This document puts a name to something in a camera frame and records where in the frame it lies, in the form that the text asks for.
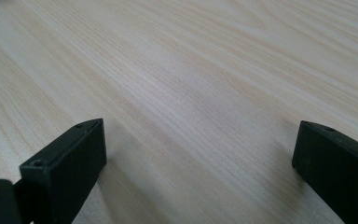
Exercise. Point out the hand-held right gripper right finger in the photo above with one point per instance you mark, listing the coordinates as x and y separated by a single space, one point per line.
338 168

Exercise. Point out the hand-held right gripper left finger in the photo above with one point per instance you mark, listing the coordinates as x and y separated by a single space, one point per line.
68 168

